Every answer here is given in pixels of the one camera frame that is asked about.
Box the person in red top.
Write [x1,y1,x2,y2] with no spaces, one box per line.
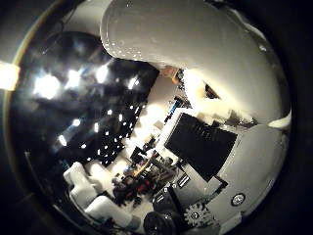
[112,174,155,205]

